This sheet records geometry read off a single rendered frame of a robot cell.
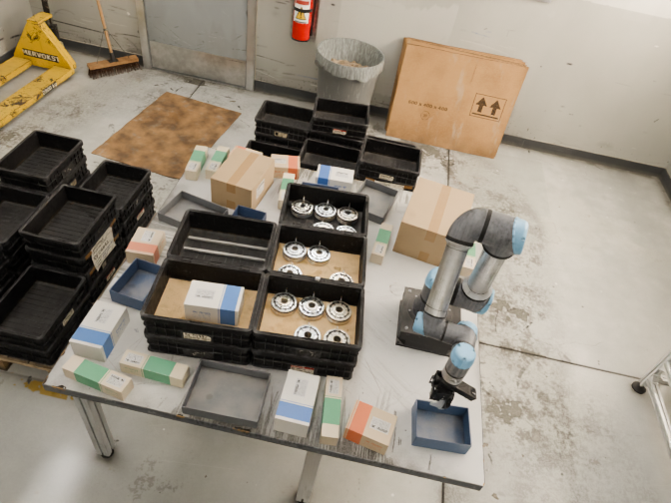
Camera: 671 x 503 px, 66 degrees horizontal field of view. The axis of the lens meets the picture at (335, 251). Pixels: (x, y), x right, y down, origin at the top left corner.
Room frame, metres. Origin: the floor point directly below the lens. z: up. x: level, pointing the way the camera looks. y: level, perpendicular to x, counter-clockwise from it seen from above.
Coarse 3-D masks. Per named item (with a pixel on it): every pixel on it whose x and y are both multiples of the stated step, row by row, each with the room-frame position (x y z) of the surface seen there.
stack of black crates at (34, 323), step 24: (24, 288) 1.50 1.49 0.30; (48, 288) 1.55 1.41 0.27; (72, 288) 1.58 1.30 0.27; (0, 312) 1.32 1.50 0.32; (24, 312) 1.39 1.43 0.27; (48, 312) 1.41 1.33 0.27; (72, 312) 1.43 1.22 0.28; (0, 336) 1.21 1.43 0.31; (24, 336) 1.20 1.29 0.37; (48, 336) 1.25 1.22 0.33; (48, 360) 1.21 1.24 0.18
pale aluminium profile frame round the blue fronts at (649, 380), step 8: (664, 360) 1.87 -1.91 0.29; (656, 368) 1.87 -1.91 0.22; (664, 368) 1.83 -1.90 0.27; (648, 376) 1.86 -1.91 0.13; (656, 376) 1.85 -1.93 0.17; (664, 376) 1.88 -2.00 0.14; (632, 384) 1.88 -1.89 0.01; (640, 384) 1.86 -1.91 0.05; (648, 384) 1.82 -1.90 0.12; (656, 384) 1.82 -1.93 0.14; (664, 384) 1.85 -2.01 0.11; (640, 392) 1.84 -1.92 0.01; (656, 392) 1.76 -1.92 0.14; (656, 400) 1.71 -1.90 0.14; (656, 408) 1.67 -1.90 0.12; (664, 408) 1.66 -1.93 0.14; (664, 416) 1.61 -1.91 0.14; (664, 424) 1.56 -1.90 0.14; (664, 432) 1.53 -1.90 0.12; (664, 440) 1.49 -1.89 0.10
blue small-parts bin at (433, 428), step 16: (416, 400) 1.03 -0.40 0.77; (416, 416) 0.96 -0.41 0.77; (432, 416) 1.01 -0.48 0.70; (448, 416) 1.03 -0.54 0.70; (464, 416) 1.02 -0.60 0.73; (416, 432) 0.90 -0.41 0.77; (432, 432) 0.95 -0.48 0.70; (448, 432) 0.96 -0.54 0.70; (464, 432) 0.96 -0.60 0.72; (432, 448) 0.89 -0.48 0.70; (448, 448) 0.89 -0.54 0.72; (464, 448) 0.89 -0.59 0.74
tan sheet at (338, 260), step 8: (280, 248) 1.61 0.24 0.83; (280, 256) 1.56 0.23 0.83; (336, 256) 1.63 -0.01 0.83; (344, 256) 1.64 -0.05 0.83; (352, 256) 1.65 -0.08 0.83; (280, 264) 1.51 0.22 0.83; (296, 264) 1.53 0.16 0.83; (304, 264) 1.54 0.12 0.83; (312, 264) 1.55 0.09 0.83; (328, 264) 1.57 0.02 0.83; (336, 264) 1.58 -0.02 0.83; (344, 264) 1.59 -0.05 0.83; (352, 264) 1.60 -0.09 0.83; (304, 272) 1.49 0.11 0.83; (312, 272) 1.50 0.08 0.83; (320, 272) 1.51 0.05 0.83; (328, 272) 1.52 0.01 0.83; (344, 272) 1.54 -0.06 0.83; (352, 272) 1.55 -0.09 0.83
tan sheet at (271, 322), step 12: (300, 300) 1.34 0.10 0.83; (264, 312) 1.24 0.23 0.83; (324, 312) 1.30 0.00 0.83; (264, 324) 1.18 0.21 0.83; (276, 324) 1.19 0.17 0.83; (288, 324) 1.21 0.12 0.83; (300, 324) 1.22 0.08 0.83; (312, 324) 1.23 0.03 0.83; (324, 324) 1.24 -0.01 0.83; (348, 324) 1.26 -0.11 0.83
